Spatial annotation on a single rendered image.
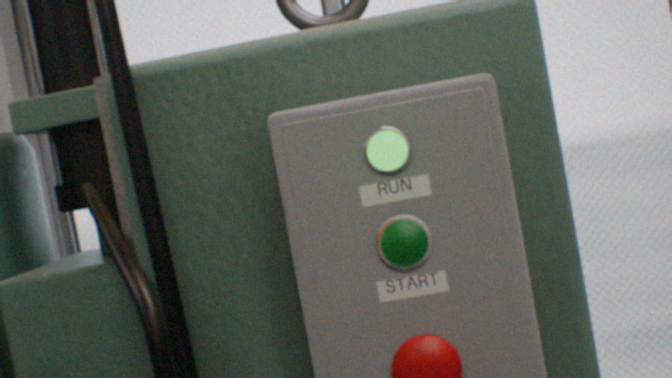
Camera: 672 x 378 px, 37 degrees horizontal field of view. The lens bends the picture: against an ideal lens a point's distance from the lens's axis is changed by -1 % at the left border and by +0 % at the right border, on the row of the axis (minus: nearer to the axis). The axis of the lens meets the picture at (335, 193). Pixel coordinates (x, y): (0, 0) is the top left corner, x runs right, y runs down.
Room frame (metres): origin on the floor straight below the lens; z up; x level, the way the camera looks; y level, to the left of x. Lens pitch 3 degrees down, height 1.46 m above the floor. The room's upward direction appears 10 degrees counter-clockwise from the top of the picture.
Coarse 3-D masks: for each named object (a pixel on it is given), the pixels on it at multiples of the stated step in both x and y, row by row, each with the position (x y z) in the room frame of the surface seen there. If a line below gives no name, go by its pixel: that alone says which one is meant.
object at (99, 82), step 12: (96, 84) 0.55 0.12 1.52; (96, 96) 0.55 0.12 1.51; (108, 108) 0.55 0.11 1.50; (108, 120) 0.55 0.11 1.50; (108, 132) 0.55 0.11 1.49; (108, 144) 0.55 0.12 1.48; (108, 156) 0.55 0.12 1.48; (120, 180) 0.55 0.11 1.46; (120, 192) 0.55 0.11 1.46; (120, 204) 0.55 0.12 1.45; (120, 216) 0.55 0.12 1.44; (132, 240) 0.55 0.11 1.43; (132, 252) 0.55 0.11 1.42; (144, 336) 0.55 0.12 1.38
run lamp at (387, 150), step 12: (384, 132) 0.43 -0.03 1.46; (396, 132) 0.43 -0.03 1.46; (372, 144) 0.43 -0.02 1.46; (384, 144) 0.43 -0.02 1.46; (396, 144) 0.43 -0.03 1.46; (408, 144) 0.43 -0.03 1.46; (372, 156) 0.43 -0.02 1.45; (384, 156) 0.43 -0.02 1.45; (396, 156) 0.43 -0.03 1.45; (408, 156) 0.43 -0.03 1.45; (372, 168) 0.43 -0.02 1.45; (384, 168) 0.43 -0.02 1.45; (396, 168) 0.43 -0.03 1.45
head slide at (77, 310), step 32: (96, 256) 0.62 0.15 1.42; (0, 288) 0.56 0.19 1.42; (32, 288) 0.56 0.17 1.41; (64, 288) 0.56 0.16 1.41; (96, 288) 0.56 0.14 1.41; (32, 320) 0.56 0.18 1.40; (64, 320) 0.56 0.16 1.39; (96, 320) 0.56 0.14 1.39; (128, 320) 0.55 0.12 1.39; (32, 352) 0.56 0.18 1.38; (64, 352) 0.56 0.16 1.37; (96, 352) 0.56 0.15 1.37; (128, 352) 0.55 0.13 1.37
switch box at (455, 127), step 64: (320, 128) 0.44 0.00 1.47; (448, 128) 0.43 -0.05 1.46; (320, 192) 0.44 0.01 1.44; (448, 192) 0.43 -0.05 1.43; (512, 192) 0.43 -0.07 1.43; (320, 256) 0.44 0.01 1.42; (448, 256) 0.43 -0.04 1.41; (512, 256) 0.43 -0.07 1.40; (320, 320) 0.44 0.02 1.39; (384, 320) 0.44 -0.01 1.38; (448, 320) 0.43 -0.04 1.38; (512, 320) 0.43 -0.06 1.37
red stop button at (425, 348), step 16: (416, 336) 0.43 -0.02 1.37; (432, 336) 0.43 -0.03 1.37; (400, 352) 0.43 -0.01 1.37; (416, 352) 0.43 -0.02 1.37; (432, 352) 0.42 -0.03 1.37; (448, 352) 0.42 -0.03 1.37; (400, 368) 0.43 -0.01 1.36; (416, 368) 0.43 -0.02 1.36; (432, 368) 0.42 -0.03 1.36; (448, 368) 0.42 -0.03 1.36
